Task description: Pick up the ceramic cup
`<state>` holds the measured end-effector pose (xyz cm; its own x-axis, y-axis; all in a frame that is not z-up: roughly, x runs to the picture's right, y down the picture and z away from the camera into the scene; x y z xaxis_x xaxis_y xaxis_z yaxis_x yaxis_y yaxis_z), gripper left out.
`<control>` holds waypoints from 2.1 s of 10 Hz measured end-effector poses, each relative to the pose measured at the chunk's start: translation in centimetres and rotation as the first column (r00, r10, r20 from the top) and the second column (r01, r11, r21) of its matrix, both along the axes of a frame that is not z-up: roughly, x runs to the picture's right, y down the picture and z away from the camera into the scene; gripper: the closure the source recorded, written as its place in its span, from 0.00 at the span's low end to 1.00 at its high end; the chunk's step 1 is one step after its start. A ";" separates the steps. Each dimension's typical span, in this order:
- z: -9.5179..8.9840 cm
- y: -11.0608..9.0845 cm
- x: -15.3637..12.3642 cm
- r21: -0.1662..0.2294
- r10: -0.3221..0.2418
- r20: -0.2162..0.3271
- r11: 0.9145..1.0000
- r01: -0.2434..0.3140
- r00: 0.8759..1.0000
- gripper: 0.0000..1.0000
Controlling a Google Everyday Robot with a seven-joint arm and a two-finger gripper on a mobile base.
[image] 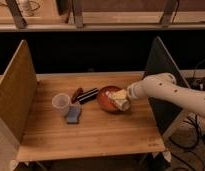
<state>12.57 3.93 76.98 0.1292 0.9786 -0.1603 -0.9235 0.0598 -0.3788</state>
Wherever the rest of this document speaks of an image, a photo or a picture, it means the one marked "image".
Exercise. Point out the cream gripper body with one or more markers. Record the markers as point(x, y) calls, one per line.
point(119, 99)

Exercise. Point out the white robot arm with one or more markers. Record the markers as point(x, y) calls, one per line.
point(161, 86)

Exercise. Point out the red bowl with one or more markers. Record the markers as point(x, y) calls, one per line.
point(103, 101)

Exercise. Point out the black cylinder with stripe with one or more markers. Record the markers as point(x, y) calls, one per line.
point(87, 96)

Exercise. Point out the blue sponge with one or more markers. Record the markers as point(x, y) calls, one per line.
point(73, 115)

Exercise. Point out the left wooden side panel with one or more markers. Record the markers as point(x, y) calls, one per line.
point(17, 88)

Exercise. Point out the metal shelf rack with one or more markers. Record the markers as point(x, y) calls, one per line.
point(101, 15)

